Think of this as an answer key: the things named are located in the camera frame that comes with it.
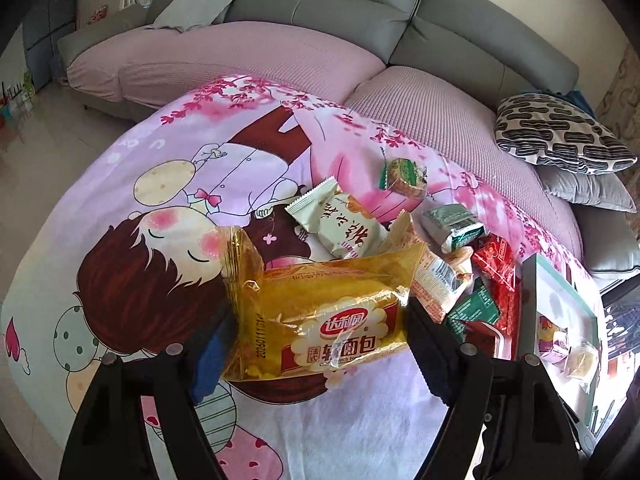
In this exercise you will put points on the dark red snack packet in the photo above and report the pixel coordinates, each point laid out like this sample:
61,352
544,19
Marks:
485,338

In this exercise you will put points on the green and white snack packet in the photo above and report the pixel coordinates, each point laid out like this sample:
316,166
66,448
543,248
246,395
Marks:
452,227

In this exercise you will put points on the red patterned snack packet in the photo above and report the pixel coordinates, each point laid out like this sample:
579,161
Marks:
494,257

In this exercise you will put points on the green round biscuit packet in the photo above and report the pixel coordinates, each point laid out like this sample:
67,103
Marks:
402,176

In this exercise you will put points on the grey cabinet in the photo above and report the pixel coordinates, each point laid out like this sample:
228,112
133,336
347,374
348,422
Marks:
42,35

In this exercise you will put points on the black metal rack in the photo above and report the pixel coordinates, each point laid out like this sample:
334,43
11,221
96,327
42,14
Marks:
620,320

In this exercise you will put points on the grey pillow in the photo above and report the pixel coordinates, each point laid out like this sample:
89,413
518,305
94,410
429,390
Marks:
585,187

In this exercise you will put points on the printed cartoon blanket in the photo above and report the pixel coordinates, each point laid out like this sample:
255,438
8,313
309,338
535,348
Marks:
150,260

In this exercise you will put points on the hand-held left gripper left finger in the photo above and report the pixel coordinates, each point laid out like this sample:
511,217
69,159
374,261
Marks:
214,360

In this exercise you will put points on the blue cloth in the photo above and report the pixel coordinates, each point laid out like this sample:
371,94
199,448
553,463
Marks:
582,102

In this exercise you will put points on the light grey cushion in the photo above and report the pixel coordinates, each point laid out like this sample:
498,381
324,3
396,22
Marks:
200,2

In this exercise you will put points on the dark green snack packet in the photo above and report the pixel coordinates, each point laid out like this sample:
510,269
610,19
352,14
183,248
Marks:
472,307

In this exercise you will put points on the clear wrapped pastry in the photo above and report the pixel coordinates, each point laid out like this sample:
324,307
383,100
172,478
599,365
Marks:
581,362

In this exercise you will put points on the teal rimmed box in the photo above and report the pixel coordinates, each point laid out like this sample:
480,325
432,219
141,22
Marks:
560,300

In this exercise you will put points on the pink snack packet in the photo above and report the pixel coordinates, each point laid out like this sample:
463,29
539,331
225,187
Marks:
552,342

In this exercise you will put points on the cream snack packet brown print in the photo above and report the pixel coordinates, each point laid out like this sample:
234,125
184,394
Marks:
340,225

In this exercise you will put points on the yellow bread packet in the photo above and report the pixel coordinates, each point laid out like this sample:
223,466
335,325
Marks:
320,310

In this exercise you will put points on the beige snack packet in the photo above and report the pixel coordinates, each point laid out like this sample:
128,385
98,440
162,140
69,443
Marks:
435,280

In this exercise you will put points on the black and white patterned pillow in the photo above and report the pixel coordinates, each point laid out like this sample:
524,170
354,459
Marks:
555,130

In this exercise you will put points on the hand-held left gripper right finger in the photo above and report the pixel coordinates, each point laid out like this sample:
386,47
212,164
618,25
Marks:
425,345

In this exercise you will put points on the grey sofa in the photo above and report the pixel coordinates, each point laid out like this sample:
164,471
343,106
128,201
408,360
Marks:
325,0

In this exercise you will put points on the beige patterned curtain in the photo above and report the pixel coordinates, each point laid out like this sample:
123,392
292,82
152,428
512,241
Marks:
622,95

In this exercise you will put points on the mauve sofa cover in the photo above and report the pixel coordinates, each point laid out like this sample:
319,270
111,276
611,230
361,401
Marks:
250,55

